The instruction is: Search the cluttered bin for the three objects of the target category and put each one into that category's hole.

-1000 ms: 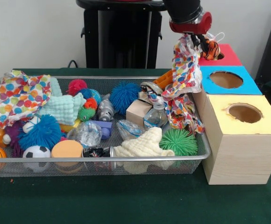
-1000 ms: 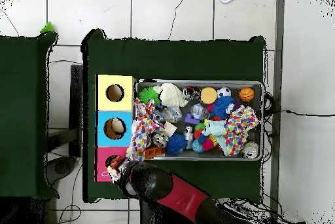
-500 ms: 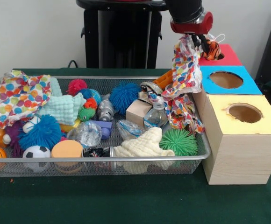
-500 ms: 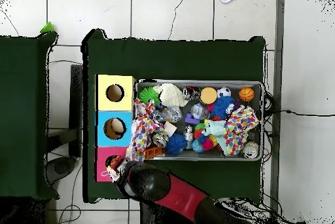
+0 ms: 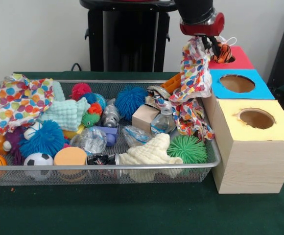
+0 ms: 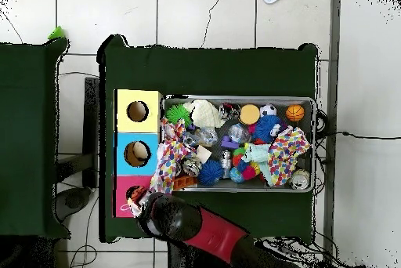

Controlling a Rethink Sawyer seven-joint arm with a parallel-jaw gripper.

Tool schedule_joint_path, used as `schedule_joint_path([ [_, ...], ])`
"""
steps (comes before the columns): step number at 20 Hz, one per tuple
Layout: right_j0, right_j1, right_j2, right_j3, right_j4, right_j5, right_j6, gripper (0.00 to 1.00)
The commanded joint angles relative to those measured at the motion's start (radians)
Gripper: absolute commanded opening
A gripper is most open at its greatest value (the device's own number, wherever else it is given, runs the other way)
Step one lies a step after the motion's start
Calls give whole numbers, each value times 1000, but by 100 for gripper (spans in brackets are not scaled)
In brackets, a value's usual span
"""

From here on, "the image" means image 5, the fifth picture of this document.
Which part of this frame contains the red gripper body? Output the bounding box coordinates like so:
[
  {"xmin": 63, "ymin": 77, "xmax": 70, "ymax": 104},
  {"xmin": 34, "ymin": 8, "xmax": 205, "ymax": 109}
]
[{"xmin": 180, "ymin": 12, "xmax": 225, "ymax": 37}]

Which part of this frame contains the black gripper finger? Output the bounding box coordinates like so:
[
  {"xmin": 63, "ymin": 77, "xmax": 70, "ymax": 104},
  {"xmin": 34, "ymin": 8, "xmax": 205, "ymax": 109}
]
[
  {"xmin": 202, "ymin": 36, "xmax": 212, "ymax": 51},
  {"xmin": 210, "ymin": 36, "xmax": 221, "ymax": 57}
]

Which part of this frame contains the orange plush toy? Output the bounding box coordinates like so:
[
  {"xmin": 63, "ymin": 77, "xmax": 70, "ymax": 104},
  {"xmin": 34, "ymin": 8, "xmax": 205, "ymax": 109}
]
[{"xmin": 210, "ymin": 36, "xmax": 238, "ymax": 64}]

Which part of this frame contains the colourful dotted cloth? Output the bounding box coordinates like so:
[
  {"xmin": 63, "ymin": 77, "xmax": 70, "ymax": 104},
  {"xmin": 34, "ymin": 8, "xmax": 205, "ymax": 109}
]
[
  {"xmin": 168, "ymin": 36, "xmax": 213, "ymax": 103},
  {"xmin": 0, "ymin": 73, "xmax": 56, "ymax": 135},
  {"xmin": 170, "ymin": 99, "xmax": 216, "ymax": 142}
]

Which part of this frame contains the multicoloured spiky caterpillar toy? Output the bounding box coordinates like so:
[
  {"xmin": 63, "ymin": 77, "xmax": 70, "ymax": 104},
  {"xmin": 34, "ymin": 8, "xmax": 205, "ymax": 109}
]
[{"xmin": 70, "ymin": 83, "xmax": 103, "ymax": 128}]

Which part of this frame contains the mint green knitted cloth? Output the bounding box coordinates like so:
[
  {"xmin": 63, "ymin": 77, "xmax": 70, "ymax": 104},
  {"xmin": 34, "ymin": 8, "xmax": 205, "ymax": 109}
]
[{"xmin": 38, "ymin": 80, "xmax": 91, "ymax": 132}]

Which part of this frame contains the wooden box with three holes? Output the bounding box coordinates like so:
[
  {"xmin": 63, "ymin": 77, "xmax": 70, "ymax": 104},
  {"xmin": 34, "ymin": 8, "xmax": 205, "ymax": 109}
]
[{"xmin": 200, "ymin": 45, "xmax": 284, "ymax": 194}]

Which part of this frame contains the shallow metal mesh bin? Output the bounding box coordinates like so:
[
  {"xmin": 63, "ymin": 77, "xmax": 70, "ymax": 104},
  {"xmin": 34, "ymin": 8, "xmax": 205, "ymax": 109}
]
[{"xmin": 0, "ymin": 79, "xmax": 222, "ymax": 186}]

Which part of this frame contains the blue spiky ball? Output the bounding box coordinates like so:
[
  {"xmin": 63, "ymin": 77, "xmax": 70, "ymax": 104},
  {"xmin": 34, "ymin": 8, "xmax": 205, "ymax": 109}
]
[
  {"xmin": 18, "ymin": 119, "xmax": 66, "ymax": 159},
  {"xmin": 114, "ymin": 85, "xmax": 149, "ymax": 120}
]

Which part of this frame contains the green spiky ball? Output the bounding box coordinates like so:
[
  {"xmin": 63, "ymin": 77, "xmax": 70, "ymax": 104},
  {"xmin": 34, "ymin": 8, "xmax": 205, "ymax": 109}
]
[{"xmin": 166, "ymin": 135, "xmax": 208, "ymax": 164}]

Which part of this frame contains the cream knitted cloth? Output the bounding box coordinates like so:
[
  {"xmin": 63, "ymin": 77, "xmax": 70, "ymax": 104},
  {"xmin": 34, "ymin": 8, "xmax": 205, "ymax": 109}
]
[{"xmin": 118, "ymin": 133, "xmax": 184, "ymax": 165}]

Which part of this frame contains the orange foam cylinder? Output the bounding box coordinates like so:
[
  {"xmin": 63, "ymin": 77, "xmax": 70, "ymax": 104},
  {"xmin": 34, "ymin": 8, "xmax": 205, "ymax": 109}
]
[{"xmin": 53, "ymin": 146, "xmax": 88, "ymax": 166}]

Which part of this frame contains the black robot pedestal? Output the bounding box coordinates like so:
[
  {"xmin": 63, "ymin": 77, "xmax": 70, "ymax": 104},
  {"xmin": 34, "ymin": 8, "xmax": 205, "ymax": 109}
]
[{"xmin": 79, "ymin": 0, "xmax": 183, "ymax": 72}]

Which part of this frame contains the black cable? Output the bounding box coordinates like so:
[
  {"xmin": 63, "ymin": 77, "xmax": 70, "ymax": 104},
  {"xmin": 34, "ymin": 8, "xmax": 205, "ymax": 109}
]
[{"xmin": 70, "ymin": 62, "xmax": 84, "ymax": 72}]

